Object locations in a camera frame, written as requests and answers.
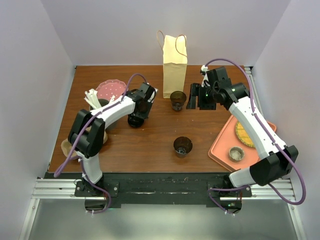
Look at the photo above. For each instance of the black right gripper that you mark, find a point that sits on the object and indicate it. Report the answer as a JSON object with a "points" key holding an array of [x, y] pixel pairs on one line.
{"points": [[196, 90]]}

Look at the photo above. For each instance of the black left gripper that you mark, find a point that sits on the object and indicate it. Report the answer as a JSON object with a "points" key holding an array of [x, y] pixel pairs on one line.
{"points": [[145, 115]]}

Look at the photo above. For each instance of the black cup lid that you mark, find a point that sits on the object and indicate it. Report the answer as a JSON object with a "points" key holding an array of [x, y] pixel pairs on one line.
{"points": [[134, 121]]}

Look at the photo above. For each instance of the black takeout coffee cup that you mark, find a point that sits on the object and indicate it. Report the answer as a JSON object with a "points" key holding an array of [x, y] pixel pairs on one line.
{"points": [[182, 146]]}

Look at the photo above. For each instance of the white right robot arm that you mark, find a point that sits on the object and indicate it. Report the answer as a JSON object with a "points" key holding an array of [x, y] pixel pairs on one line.
{"points": [[274, 154]]}

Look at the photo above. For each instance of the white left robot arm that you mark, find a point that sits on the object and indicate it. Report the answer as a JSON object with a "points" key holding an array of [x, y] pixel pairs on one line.
{"points": [[88, 129]]}

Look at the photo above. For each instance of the pink polka dot plate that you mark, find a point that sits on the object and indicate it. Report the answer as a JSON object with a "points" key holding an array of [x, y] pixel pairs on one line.
{"points": [[111, 89]]}

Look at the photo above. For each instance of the grey straw holder cup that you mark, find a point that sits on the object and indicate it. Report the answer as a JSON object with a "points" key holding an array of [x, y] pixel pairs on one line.
{"points": [[103, 102]]}

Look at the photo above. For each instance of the yellow paper bag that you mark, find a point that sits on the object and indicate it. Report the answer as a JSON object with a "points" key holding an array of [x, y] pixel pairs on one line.
{"points": [[175, 61]]}

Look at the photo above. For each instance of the white wrapped straws bundle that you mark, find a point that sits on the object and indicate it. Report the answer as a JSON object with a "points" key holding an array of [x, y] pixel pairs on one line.
{"points": [[92, 97]]}

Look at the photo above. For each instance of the yellow woven coaster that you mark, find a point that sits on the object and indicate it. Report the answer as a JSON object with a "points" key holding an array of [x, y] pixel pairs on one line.
{"points": [[242, 135]]}

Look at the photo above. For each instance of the salmon pink tray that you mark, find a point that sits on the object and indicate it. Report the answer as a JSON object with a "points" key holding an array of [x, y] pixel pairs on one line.
{"points": [[224, 141]]}

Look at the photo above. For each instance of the small grey sugar bowl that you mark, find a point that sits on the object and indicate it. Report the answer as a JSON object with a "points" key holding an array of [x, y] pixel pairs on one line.
{"points": [[236, 154]]}

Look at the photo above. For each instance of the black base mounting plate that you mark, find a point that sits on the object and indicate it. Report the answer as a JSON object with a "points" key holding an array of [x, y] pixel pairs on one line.
{"points": [[175, 182]]}

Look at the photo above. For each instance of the aluminium frame rail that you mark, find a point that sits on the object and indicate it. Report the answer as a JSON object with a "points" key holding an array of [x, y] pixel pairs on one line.
{"points": [[63, 189]]}

